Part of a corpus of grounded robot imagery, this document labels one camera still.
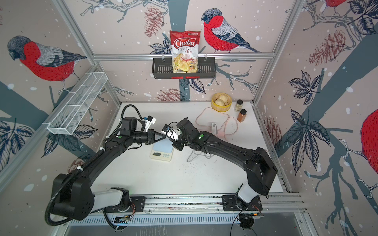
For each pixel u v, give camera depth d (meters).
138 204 0.73
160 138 0.76
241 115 1.04
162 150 0.91
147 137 0.70
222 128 1.05
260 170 0.41
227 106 1.13
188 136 0.60
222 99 1.17
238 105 1.10
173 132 0.68
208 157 0.90
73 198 0.40
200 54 0.90
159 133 0.76
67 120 0.71
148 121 0.74
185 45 0.85
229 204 0.73
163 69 0.94
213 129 0.95
